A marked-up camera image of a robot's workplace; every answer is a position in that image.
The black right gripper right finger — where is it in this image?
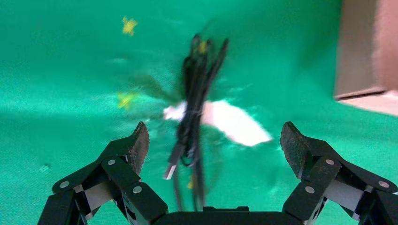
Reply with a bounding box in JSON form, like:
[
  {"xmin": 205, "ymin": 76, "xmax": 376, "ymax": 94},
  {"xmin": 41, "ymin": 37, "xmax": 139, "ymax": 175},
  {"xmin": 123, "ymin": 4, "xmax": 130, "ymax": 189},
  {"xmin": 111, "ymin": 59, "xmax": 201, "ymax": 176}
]
[{"xmin": 280, "ymin": 121, "xmax": 398, "ymax": 225}]

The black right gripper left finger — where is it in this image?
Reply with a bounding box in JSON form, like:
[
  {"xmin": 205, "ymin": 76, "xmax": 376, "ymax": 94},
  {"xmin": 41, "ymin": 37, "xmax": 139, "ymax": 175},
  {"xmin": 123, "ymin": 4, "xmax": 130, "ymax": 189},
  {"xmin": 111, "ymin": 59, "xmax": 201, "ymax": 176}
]
[{"xmin": 38, "ymin": 121, "xmax": 169, "ymax": 225}]

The thin black usb cable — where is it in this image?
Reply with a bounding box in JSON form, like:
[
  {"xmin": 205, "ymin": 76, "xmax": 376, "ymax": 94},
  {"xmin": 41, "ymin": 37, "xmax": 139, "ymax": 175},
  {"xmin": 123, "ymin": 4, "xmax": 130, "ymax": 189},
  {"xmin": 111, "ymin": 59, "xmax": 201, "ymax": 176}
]
[{"xmin": 163, "ymin": 33, "xmax": 231, "ymax": 212}]

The open brown cardboard box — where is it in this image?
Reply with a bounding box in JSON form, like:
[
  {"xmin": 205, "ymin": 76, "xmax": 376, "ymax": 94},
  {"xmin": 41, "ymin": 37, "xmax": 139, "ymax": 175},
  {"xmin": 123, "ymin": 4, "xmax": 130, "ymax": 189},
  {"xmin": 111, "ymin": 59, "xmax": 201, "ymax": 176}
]
[{"xmin": 333, "ymin": 0, "xmax": 398, "ymax": 117}]

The green table cloth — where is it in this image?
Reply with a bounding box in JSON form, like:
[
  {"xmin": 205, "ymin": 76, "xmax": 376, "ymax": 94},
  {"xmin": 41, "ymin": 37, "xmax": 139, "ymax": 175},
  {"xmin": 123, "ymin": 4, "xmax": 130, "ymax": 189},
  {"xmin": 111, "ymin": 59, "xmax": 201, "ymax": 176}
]
[{"xmin": 0, "ymin": 0, "xmax": 398, "ymax": 225}]

